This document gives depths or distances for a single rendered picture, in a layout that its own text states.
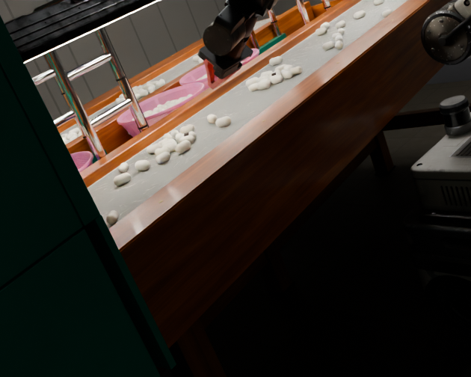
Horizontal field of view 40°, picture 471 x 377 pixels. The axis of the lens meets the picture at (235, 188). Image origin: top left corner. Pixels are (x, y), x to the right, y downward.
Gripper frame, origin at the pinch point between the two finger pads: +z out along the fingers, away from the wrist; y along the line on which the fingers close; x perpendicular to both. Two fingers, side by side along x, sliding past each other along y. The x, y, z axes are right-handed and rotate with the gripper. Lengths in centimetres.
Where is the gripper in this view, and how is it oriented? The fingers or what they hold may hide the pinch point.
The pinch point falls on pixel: (212, 84)
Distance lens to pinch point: 131.3
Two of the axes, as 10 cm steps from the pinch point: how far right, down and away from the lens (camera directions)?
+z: -3.3, 5.9, 7.3
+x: 7.5, 6.4, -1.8
